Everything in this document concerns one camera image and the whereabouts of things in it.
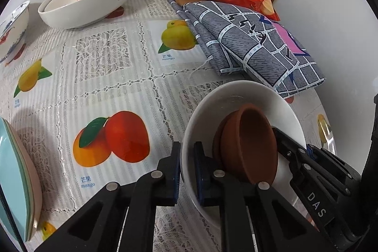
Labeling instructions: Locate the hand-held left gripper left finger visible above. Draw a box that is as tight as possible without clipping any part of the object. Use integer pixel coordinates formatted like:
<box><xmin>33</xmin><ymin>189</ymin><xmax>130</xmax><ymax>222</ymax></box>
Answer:
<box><xmin>35</xmin><ymin>141</ymin><xmax>181</xmax><ymax>252</ymax></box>

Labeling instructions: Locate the fruit printed lace tablecloth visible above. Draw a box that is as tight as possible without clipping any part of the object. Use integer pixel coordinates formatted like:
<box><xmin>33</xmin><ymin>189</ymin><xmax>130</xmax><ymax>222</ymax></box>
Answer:
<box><xmin>0</xmin><ymin>0</ymin><xmax>337</xmax><ymax>252</ymax></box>

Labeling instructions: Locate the plain white bowl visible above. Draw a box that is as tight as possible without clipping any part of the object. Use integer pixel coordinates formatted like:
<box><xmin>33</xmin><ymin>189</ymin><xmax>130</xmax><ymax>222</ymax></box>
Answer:
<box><xmin>180</xmin><ymin>80</ymin><xmax>307</xmax><ymax>230</ymax></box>

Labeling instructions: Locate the small terracotta bowl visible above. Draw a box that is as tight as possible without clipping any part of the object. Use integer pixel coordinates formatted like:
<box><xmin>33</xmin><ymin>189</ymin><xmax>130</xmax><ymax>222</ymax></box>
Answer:
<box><xmin>220</xmin><ymin>104</ymin><xmax>279</xmax><ymax>186</ymax></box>
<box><xmin>212</xmin><ymin>110</ymin><xmax>243</xmax><ymax>164</ymax></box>

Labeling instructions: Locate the light blue square plate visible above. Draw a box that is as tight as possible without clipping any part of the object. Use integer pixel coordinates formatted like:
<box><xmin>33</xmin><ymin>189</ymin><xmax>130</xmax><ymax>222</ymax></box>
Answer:
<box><xmin>0</xmin><ymin>117</ymin><xmax>30</xmax><ymax>243</ymax></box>

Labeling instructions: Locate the grey checked cloth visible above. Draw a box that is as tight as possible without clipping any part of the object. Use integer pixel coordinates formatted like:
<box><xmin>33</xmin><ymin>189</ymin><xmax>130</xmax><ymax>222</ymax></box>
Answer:
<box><xmin>168</xmin><ymin>0</ymin><xmax>325</xmax><ymax>99</ymax></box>

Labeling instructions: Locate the stack of pastel plates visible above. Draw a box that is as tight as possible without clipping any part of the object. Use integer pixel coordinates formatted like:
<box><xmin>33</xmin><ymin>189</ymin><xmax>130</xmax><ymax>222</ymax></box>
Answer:
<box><xmin>6</xmin><ymin>122</ymin><xmax>43</xmax><ymax>242</ymax></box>

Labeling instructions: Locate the light green plate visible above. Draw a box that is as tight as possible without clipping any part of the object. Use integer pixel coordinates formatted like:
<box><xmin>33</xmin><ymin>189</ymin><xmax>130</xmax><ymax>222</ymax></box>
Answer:
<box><xmin>3</xmin><ymin>119</ymin><xmax>34</xmax><ymax>241</ymax></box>

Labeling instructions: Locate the blue floral white bowl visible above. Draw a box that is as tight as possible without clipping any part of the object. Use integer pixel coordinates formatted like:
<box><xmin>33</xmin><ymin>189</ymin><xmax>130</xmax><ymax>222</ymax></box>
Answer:
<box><xmin>0</xmin><ymin>0</ymin><xmax>30</xmax><ymax>64</ymax></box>

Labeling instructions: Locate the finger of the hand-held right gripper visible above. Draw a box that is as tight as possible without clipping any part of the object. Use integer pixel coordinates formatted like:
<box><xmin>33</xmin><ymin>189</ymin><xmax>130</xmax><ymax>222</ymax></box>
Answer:
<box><xmin>306</xmin><ymin>144</ymin><xmax>362</xmax><ymax>190</ymax></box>
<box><xmin>272</xmin><ymin>127</ymin><xmax>347</xmax><ymax>230</ymax></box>

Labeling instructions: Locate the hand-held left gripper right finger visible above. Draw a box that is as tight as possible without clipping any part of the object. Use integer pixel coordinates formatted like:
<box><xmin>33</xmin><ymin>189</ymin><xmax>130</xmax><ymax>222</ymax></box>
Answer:
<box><xmin>193</xmin><ymin>142</ymin><xmax>321</xmax><ymax>252</ymax></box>

